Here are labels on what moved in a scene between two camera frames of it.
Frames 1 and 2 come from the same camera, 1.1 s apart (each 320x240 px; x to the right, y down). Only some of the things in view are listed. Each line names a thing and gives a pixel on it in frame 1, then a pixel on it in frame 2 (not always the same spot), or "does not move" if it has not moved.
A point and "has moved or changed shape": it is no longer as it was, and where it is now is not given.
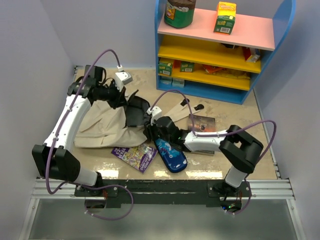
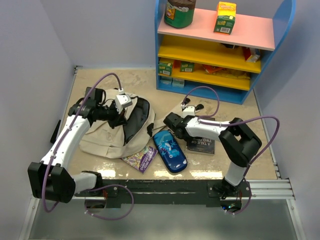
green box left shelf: [164, 69] does not move
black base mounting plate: [117, 192] does not move
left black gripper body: [111, 94] -> [110, 114]
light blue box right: [178, 83] does not move
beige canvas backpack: [125, 125] has moved or changed shape
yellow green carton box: [225, 22] does not move
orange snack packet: [211, 68] does not move
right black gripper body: [153, 132] -> [177, 136]
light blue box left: [166, 80] does not move
